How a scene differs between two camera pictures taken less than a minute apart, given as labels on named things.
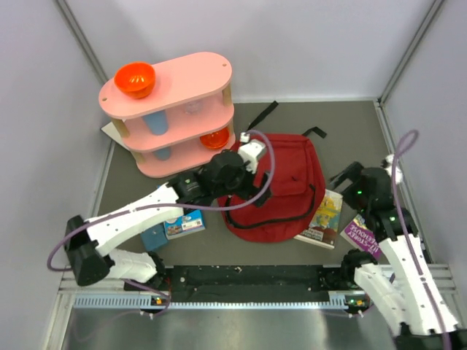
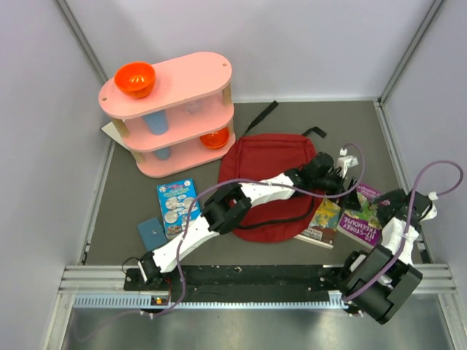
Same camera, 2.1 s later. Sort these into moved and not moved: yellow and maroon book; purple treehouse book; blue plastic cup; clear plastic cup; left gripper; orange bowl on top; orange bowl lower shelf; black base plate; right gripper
Moved: purple treehouse book; right gripper; left gripper
Not moved: yellow and maroon book; black base plate; blue plastic cup; clear plastic cup; orange bowl lower shelf; orange bowl on top
